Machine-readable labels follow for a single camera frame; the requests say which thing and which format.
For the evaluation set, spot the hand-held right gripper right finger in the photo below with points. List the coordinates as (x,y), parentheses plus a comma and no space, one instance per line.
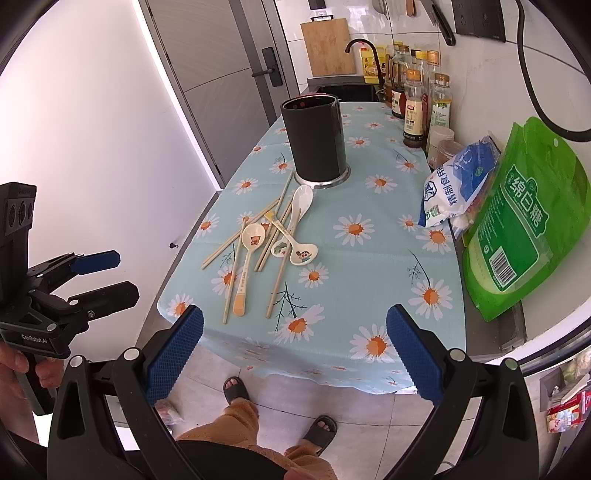
(415,355)

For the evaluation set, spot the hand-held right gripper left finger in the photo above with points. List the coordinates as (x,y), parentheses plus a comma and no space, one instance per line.
(175,355)

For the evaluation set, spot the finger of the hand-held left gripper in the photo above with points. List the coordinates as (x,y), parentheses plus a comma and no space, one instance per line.
(115,295)
(97,261)

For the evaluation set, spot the bundle of beige chopsticks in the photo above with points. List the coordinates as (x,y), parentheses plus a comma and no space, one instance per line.
(277,286)

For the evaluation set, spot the small green-print spoon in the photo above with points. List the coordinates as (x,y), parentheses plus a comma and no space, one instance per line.
(279,250)

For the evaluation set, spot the white ceramic spoon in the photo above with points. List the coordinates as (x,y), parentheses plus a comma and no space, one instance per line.
(302,196)

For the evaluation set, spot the black cylindrical utensil holder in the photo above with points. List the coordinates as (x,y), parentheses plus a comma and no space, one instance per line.
(314,138)

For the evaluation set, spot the person's left hand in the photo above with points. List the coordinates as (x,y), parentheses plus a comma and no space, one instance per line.
(11,364)

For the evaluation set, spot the crumpled plastic bag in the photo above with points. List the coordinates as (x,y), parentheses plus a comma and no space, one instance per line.
(166,410)

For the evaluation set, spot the black slipper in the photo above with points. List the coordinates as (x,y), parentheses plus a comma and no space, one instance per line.
(318,436)
(236,392)

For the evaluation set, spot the person's left leg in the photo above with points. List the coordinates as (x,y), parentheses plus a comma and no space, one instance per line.
(226,424)

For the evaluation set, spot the person's leg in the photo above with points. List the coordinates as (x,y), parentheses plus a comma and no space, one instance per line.
(226,424)
(304,461)

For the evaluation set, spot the small white packet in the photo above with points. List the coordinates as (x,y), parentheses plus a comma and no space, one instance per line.
(461,221)

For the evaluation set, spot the person's right leg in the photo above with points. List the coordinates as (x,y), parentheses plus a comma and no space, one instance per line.
(304,461)

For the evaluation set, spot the red printed packet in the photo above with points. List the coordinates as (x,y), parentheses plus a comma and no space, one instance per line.
(568,413)

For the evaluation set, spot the green sugar bag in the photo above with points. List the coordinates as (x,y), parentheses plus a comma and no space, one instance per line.
(521,221)

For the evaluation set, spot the blue white salt bag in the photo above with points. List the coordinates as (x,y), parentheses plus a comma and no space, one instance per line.
(457,180)

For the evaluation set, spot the brown spice jar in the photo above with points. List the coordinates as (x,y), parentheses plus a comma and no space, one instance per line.
(445,150)

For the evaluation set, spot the white-lid spice jar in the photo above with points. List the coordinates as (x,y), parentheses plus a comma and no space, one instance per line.
(441,134)

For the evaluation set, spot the small gold-cap sauce bottle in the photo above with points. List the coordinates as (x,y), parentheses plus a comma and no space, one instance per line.
(414,115)

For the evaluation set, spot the grey door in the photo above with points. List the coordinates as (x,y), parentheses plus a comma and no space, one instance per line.
(207,46)

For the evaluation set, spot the red-label soy sauce bottle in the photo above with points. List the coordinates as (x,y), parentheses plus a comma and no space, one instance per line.
(398,99)

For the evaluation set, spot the dark kitchen sink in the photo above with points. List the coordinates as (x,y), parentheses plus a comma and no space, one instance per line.
(346,92)

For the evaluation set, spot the yellow oil jug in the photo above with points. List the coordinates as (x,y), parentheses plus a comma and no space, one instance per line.
(369,64)

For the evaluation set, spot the yellow-cap clear bottle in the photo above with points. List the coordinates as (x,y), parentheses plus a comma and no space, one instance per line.
(421,57)

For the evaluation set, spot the tall gold-cap clear bottle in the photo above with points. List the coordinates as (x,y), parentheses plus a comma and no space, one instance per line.
(432,57)

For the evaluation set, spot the wooden cutting board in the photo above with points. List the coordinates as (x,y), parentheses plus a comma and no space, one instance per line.
(328,46)

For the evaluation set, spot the black curved faucet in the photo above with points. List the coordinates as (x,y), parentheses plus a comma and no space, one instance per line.
(364,40)

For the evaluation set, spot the wooden spatula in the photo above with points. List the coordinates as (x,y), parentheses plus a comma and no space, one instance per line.
(410,7)

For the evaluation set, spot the metal mesh strainer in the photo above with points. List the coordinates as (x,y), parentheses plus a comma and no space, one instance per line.
(381,5)

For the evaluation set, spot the small black wall switch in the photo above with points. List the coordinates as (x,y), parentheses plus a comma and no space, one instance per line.
(318,3)

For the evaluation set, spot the black wall socket panel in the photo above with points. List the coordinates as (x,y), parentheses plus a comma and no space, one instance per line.
(480,18)

